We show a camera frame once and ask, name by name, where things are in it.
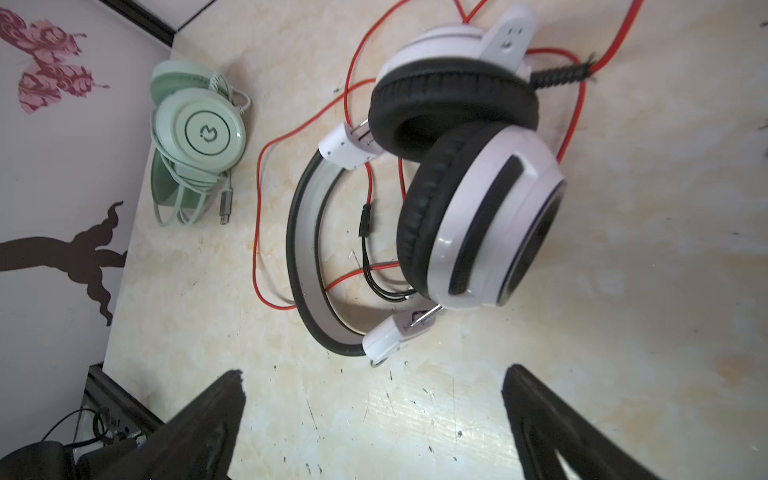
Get orange headphone cable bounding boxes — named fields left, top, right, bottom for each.
left=251, top=0, right=647, bottom=312

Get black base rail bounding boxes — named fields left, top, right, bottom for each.
left=84, top=364, right=164, bottom=437

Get black white headphones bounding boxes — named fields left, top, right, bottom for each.
left=286, top=5, right=567, bottom=364

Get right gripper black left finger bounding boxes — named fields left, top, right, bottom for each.
left=101, top=370, right=246, bottom=480

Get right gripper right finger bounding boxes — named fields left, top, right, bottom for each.
left=501, top=364, right=656, bottom=479

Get mint green white headphones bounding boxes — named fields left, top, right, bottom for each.
left=150, top=60, right=252, bottom=226

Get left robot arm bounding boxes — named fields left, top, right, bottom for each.
left=1, top=407, right=147, bottom=479

